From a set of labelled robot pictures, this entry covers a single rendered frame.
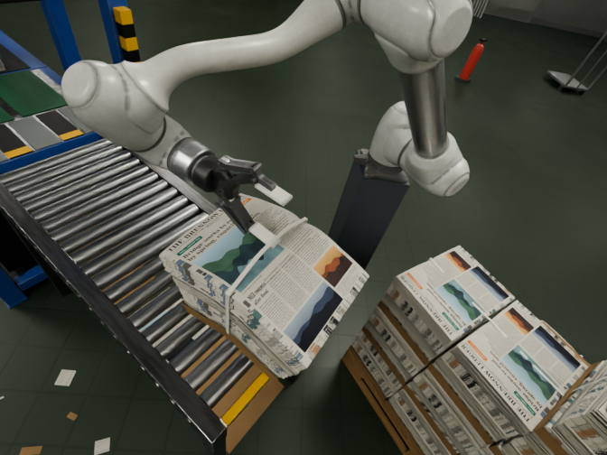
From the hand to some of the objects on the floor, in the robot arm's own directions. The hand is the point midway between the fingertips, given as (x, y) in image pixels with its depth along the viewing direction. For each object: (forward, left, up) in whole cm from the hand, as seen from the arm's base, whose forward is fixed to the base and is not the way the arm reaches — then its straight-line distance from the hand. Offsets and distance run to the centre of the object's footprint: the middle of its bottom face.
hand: (277, 220), depth 68 cm
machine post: (-110, -75, -129) cm, 185 cm away
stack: (+15, +95, -129) cm, 161 cm away
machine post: (-147, -122, -129) cm, 230 cm away
